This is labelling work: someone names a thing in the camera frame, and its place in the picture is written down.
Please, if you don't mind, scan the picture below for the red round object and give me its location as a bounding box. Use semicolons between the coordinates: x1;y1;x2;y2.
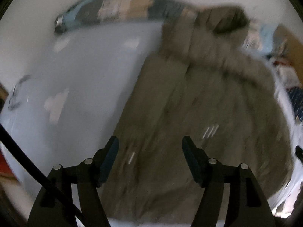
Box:
0;151;17;180

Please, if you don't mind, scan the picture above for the olive green puffer jacket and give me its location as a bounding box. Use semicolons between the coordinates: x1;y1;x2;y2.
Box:
101;6;293;224

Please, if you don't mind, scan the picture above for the light blue cloud bedsheet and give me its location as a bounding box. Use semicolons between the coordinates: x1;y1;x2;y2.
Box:
0;19;303;227

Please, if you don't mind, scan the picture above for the brown wooden headboard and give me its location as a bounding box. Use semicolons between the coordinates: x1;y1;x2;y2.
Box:
275;24;303;82

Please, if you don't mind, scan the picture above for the navy dotted pillow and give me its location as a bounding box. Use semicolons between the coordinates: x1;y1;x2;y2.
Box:
287;87;303;124

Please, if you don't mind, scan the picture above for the colourful patchwork rolled quilt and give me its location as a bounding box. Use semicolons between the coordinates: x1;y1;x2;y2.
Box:
54;0;287;55

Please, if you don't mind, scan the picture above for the black cable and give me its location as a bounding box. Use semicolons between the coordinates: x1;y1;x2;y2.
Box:
0;123;88;227

